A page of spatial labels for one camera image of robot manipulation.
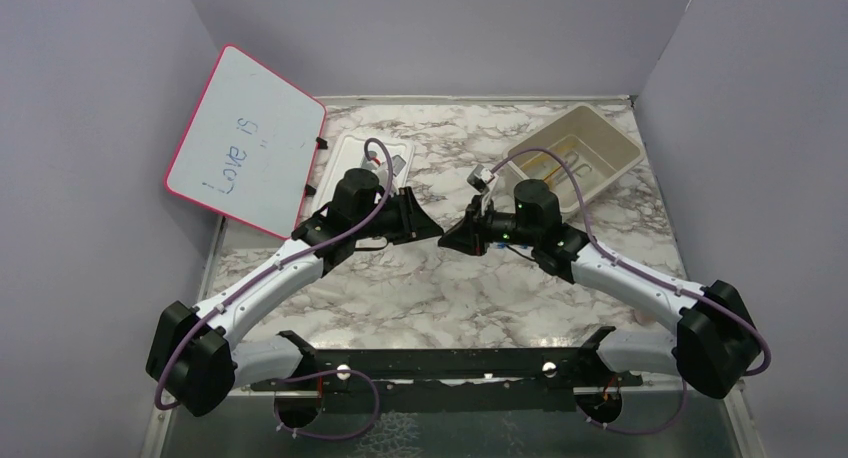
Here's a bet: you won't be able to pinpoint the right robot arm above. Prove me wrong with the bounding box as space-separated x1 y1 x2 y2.
438 179 765 399

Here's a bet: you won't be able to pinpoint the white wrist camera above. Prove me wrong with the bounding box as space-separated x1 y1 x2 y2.
467 164 498 209
360 153 409 194

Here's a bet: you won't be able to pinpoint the metal crucible tongs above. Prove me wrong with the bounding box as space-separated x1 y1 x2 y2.
551 155 597 192

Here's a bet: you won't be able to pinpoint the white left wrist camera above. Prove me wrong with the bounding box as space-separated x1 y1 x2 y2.
360 153 409 194

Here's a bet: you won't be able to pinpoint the yellow rubber tubing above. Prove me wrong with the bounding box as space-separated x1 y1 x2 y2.
520 145 580 181

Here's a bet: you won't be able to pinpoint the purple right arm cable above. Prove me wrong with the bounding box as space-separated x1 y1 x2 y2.
486 147 773 438

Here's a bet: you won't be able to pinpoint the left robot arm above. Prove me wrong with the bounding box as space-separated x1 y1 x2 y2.
145 168 443 417

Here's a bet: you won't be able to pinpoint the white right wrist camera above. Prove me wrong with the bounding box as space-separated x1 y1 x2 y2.
467 164 498 209

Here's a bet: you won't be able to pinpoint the white plastic bin lid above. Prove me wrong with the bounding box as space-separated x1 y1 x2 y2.
309 135 415 213

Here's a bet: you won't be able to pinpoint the beige plastic bin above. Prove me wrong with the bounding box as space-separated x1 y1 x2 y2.
498 103 645 218

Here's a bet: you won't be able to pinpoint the pink framed whiteboard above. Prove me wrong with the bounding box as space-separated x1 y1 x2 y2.
164 45 327 239

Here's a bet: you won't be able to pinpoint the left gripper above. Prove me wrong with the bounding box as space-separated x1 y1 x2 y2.
353 187 445 246

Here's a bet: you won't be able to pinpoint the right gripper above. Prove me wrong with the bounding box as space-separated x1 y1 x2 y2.
439 194 539 257

